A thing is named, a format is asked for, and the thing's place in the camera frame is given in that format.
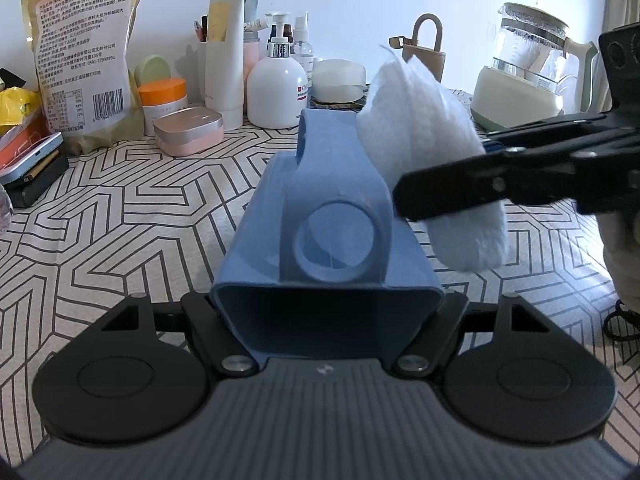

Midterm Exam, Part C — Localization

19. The white cleaning cloth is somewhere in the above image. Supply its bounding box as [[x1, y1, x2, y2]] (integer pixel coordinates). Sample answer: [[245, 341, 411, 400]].
[[355, 44, 508, 272]]

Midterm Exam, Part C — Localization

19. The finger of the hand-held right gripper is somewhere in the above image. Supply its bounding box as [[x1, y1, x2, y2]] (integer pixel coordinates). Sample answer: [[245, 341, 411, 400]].
[[392, 146, 640, 222], [486, 112, 640, 153]]

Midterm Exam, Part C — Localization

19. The beige padlock-shaped bag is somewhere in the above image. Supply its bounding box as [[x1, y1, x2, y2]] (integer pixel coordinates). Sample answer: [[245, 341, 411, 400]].
[[390, 13, 446, 83]]

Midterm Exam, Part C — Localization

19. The clear spray bottle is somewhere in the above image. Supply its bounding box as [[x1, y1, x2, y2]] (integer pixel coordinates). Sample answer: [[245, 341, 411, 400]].
[[291, 10, 315, 86]]

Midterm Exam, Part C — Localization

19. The black cord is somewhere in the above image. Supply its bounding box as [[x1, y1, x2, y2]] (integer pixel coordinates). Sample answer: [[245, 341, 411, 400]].
[[602, 300, 640, 343]]

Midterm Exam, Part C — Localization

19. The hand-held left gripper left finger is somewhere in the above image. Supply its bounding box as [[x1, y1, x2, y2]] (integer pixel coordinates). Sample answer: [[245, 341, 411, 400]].
[[101, 291, 261, 378]]

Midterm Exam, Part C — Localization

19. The tall white cosmetic tube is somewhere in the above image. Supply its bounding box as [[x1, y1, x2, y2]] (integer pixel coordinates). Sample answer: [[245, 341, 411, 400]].
[[205, 0, 247, 131]]

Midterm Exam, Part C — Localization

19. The clear plastic bottle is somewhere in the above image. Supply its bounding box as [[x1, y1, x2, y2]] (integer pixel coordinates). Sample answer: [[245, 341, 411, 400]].
[[0, 185, 13, 233]]

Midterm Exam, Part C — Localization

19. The glass electric kettle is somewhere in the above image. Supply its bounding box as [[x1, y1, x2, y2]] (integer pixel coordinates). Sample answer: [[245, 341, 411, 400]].
[[470, 2, 598, 131]]

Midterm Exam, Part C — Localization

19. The pink box with metallic lid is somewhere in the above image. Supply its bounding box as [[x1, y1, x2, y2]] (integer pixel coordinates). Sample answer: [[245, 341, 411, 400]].
[[152, 106, 225, 157]]

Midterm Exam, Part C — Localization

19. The orange box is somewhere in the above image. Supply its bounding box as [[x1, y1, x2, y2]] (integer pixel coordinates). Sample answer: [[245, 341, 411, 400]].
[[0, 110, 51, 161]]

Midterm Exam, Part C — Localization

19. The yellow packet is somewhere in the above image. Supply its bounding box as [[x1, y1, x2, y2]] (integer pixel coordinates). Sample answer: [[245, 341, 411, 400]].
[[0, 87, 41, 136]]

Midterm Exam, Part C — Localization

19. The person's right hand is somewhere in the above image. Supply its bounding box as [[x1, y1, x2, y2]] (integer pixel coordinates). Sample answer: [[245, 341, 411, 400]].
[[602, 212, 640, 311]]

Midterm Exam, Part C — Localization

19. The black flat box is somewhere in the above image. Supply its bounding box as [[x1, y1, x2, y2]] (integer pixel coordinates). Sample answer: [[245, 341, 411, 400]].
[[7, 152, 70, 208]]

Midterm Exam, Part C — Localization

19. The white pump bottle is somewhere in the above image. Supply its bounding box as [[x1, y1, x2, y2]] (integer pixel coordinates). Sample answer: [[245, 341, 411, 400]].
[[246, 12, 308, 129]]

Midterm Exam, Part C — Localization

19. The white round container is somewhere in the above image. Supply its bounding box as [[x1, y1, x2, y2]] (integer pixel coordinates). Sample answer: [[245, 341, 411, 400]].
[[311, 58, 367, 102]]

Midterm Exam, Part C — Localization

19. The pink bottle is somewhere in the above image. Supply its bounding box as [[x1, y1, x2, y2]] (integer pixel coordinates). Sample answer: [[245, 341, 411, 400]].
[[244, 30, 261, 121]]

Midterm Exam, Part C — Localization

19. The blue plastic container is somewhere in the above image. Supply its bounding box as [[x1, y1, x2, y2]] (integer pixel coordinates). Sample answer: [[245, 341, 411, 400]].
[[210, 108, 445, 368]]

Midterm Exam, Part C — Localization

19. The green round jar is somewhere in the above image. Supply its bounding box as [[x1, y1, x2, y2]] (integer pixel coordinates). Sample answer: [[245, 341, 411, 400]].
[[133, 54, 171, 88]]

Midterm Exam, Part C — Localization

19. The large yellowish food bag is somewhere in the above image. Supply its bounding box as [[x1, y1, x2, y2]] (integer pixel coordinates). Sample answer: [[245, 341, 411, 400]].
[[21, 0, 152, 156]]

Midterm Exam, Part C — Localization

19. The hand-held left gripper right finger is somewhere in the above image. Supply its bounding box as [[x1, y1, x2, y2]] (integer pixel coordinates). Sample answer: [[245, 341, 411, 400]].
[[392, 291, 551, 378]]

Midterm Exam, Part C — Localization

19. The blue flat tin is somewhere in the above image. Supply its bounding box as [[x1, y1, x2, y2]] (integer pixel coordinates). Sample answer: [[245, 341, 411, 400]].
[[0, 132, 64, 186]]

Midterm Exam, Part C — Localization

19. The orange lid cream jar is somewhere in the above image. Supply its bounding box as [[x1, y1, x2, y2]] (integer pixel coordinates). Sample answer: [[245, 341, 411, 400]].
[[137, 79, 188, 136]]

